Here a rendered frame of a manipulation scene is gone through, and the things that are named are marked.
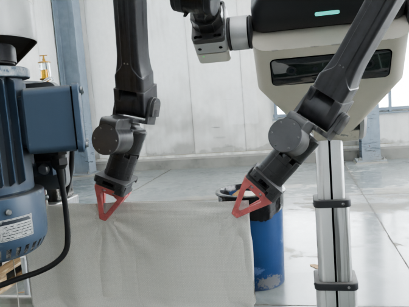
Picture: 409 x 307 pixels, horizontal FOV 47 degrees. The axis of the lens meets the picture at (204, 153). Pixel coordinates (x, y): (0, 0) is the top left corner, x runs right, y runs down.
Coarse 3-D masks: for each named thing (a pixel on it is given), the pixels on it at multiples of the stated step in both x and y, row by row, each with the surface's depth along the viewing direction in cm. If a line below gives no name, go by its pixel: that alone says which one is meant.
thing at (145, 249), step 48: (48, 240) 101; (96, 240) 99; (144, 240) 96; (192, 240) 91; (240, 240) 90; (48, 288) 101; (96, 288) 100; (144, 288) 97; (192, 288) 92; (240, 288) 91
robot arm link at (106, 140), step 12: (156, 108) 93; (108, 120) 86; (120, 120) 86; (132, 120) 89; (144, 120) 93; (96, 132) 86; (108, 132) 86; (120, 132) 86; (96, 144) 87; (108, 144) 86; (120, 144) 86; (132, 144) 90
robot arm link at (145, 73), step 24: (120, 0) 82; (144, 0) 85; (120, 24) 84; (144, 24) 86; (120, 48) 87; (144, 48) 88; (120, 72) 89; (144, 72) 89; (120, 96) 92; (144, 96) 90
